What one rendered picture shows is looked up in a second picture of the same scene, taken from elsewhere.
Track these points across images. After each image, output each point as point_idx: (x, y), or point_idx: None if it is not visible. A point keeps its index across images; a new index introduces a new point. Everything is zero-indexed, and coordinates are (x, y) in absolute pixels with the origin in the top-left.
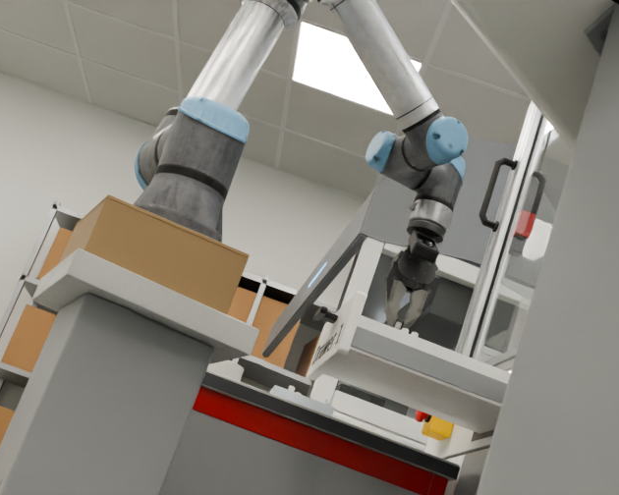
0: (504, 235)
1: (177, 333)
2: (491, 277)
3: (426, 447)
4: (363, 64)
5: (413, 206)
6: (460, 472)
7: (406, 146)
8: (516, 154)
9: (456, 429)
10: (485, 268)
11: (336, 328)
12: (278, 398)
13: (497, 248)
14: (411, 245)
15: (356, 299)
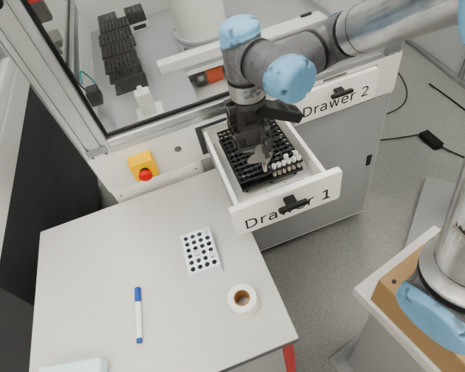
0: (26, 8)
1: None
2: (57, 57)
3: (108, 184)
4: (429, 32)
5: (255, 92)
6: (204, 168)
7: (331, 63)
8: None
9: (163, 159)
10: (38, 53)
11: (303, 197)
12: (261, 255)
13: (38, 28)
14: (286, 118)
15: (342, 174)
